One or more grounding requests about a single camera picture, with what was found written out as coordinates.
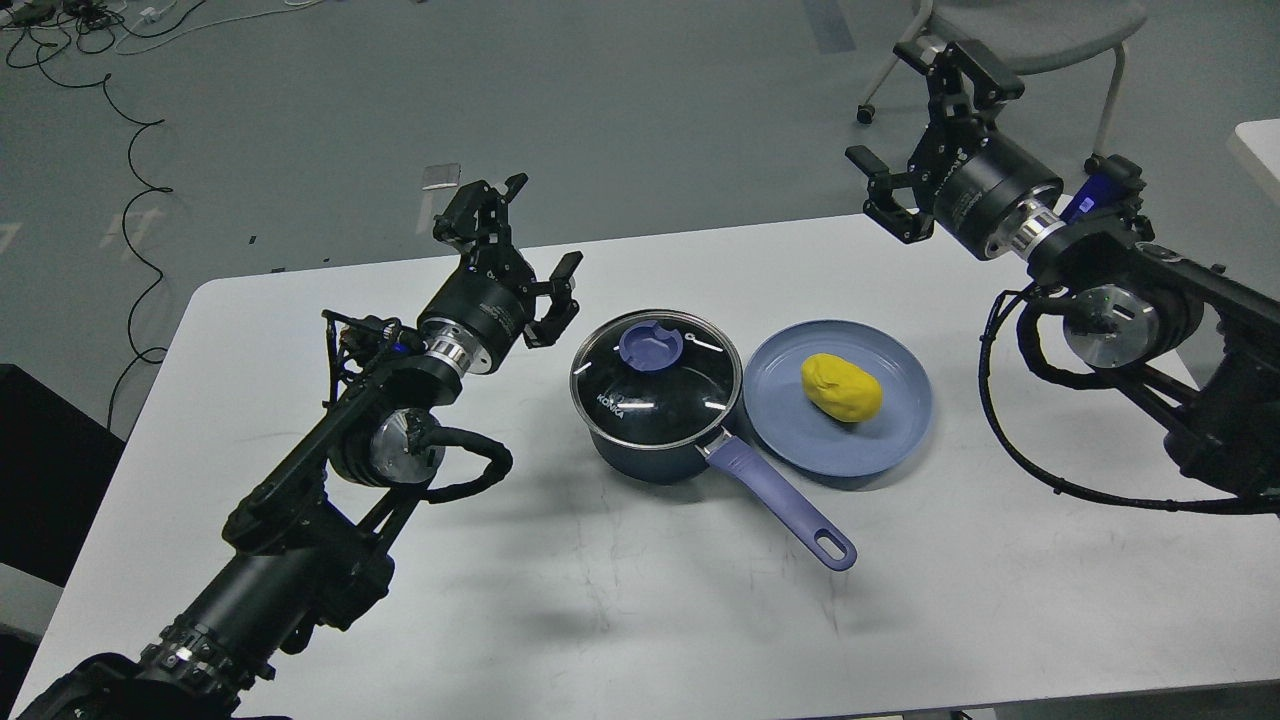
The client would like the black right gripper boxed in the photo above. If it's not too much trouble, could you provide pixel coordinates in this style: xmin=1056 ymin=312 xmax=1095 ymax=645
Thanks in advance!
xmin=845 ymin=38 xmax=1064 ymax=261

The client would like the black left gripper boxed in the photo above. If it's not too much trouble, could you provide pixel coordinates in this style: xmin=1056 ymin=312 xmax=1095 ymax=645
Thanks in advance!
xmin=417 ymin=173 xmax=582 ymax=374

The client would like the glass pot lid purple knob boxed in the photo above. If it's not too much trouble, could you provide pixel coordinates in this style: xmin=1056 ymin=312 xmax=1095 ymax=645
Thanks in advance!
xmin=570 ymin=307 xmax=744 ymax=452

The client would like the yellow potato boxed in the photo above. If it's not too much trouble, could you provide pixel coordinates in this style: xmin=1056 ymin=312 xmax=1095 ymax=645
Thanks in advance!
xmin=800 ymin=354 xmax=884 ymax=424

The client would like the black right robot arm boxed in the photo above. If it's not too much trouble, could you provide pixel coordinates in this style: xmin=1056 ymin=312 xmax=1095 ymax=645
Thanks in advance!
xmin=846 ymin=40 xmax=1279 ymax=516

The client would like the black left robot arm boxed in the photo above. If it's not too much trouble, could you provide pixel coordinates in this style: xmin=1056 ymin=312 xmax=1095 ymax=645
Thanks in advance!
xmin=22 ymin=173 xmax=582 ymax=719

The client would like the floor outlet plate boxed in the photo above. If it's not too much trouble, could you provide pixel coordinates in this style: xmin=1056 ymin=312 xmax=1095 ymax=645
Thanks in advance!
xmin=420 ymin=161 xmax=462 ymax=192

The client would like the grey office chair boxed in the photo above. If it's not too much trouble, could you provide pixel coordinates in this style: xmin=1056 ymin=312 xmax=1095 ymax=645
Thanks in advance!
xmin=899 ymin=1 xmax=1148 ymax=173

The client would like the blue plate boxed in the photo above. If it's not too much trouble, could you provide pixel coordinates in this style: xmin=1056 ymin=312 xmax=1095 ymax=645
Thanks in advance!
xmin=744 ymin=319 xmax=934 ymax=480

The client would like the white side table corner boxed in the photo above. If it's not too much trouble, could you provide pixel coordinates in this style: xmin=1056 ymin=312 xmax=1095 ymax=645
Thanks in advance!
xmin=1228 ymin=118 xmax=1280 ymax=205

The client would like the black box at left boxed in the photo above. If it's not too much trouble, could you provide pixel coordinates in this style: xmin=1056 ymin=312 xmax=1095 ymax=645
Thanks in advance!
xmin=1 ymin=363 xmax=125 ymax=587

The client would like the black floor cable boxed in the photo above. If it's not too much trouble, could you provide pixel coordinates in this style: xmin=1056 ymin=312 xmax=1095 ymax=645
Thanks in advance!
xmin=3 ymin=0 xmax=175 ymax=430

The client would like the dark pot purple handle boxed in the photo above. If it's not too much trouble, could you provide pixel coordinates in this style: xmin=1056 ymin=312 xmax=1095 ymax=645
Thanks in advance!
xmin=579 ymin=380 xmax=859 ymax=573

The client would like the white floor cable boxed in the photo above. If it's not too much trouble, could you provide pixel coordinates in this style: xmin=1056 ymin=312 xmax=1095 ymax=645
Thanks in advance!
xmin=115 ymin=0 xmax=326 ymax=56

